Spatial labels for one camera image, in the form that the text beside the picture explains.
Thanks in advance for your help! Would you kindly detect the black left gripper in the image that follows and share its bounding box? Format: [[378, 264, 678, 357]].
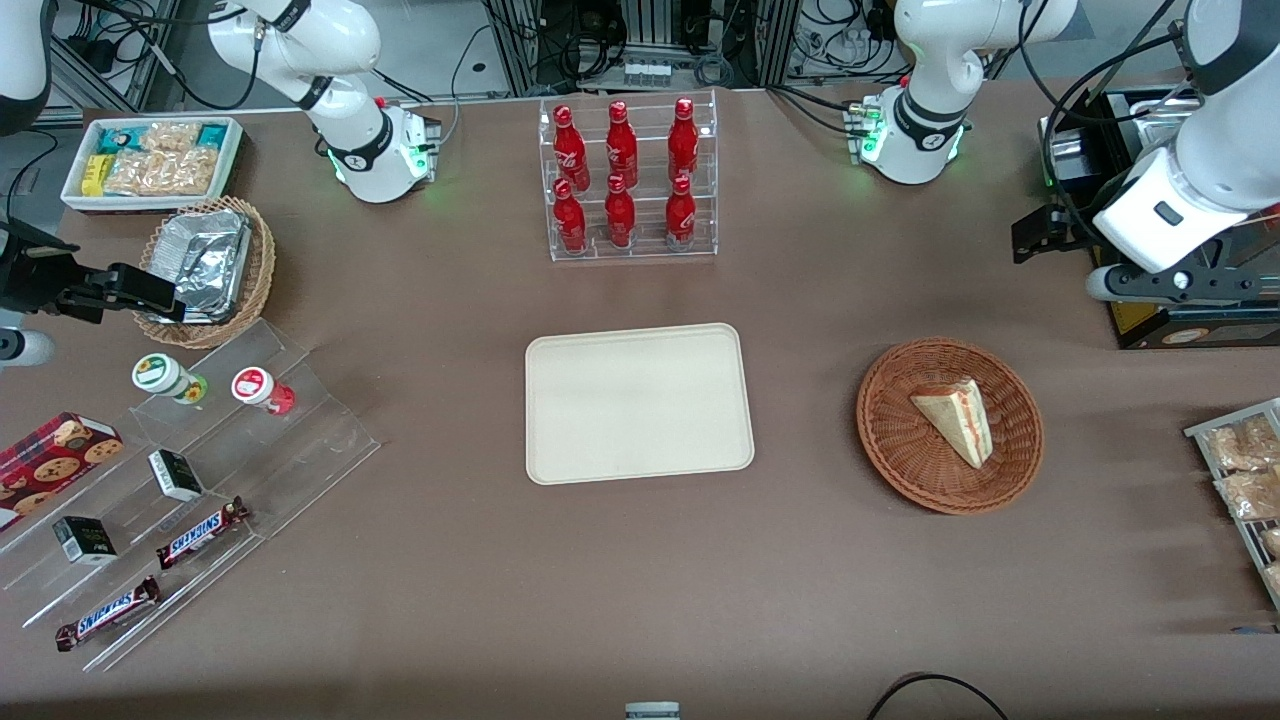
[[1012, 205, 1137, 271]]

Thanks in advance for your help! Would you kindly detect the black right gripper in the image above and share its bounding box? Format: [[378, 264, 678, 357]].
[[0, 222, 188, 324]]

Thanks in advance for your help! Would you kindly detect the triangular sandwich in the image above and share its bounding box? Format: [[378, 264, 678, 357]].
[[910, 377, 995, 470]]

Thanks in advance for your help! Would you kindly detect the light tan wicker basket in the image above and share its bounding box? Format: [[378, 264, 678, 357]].
[[132, 195, 278, 351]]

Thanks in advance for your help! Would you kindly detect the brown round wicker basket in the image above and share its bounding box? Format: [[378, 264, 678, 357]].
[[856, 337, 1046, 517]]

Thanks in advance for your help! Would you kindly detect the beige plastic tray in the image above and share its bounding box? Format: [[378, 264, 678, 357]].
[[525, 322, 756, 487]]

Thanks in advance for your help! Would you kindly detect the silver foil container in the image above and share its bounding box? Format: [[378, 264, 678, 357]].
[[149, 207, 252, 324]]

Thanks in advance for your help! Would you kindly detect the green lid cup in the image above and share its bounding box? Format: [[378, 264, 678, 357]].
[[131, 352, 210, 406]]

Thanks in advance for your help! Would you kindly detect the white rectangular snack bin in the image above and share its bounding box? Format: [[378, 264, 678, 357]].
[[60, 115, 245, 216]]

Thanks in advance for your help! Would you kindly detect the large clear bag of crackers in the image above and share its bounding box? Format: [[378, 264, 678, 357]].
[[104, 147, 220, 198]]

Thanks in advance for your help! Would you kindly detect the red lid cup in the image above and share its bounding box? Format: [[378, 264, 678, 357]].
[[230, 366, 298, 417]]

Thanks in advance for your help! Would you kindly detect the small clear bag of crackers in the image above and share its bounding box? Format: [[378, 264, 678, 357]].
[[140, 121, 202, 154]]

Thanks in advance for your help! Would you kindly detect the steel food pan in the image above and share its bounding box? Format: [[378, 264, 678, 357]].
[[1125, 96, 1201, 151]]

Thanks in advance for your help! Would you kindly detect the small black box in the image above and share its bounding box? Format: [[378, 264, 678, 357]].
[[147, 448, 206, 504], [51, 515, 119, 567]]

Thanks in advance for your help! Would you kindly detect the black hot food display case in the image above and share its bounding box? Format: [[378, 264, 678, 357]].
[[1038, 85, 1280, 352]]

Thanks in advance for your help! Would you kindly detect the red cookie box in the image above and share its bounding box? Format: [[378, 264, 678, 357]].
[[0, 411, 126, 534]]

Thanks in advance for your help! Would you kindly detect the clear acrylic step display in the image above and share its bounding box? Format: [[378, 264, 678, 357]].
[[0, 317, 382, 674]]

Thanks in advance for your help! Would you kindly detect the snickers bar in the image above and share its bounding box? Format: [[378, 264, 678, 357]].
[[54, 575, 162, 653], [155, 496, 251, 572]]

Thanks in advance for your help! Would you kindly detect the red cola bottle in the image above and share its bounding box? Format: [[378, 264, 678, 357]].
[[667, 97, 700, 185], [552, 178, 589, 254], [664, 175, 698, 247], [603, 174, 637, 250], [605, 100, 640, 190], [552, 104, 591, 192]]

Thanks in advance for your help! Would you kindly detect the clear acrylic bottle rack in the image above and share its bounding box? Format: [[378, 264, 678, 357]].
[[538, 89, 720, 264]]

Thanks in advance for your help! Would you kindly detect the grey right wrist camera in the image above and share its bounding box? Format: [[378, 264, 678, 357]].
[[0, 329, 57, 369]]

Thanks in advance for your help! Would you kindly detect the grey wire rack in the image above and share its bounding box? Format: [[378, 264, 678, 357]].
[[1184, 397, 1280, 612]]

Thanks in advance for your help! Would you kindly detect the black cable loop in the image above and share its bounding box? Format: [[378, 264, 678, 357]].
[[865, 672, 1012, 720]]

